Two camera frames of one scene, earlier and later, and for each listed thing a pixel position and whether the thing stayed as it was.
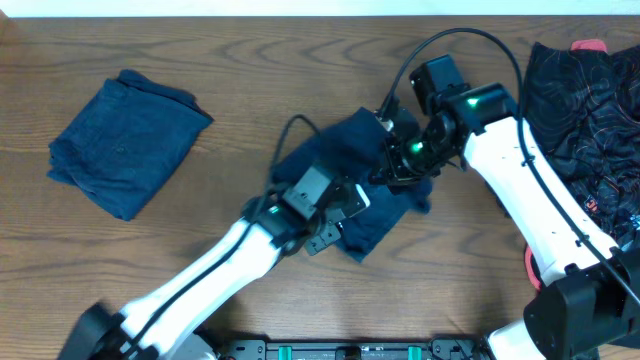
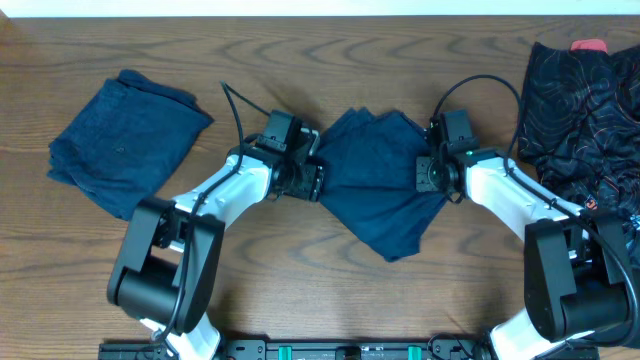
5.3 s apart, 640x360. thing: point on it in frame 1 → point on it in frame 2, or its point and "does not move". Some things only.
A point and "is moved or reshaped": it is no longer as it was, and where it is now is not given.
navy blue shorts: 352,146 is moved or reshaped
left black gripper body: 321,237 → 302,184
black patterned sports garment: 581,119 does not move
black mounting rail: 436,349 does not move
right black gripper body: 416,157 → 428,176
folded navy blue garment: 125,145 does not move
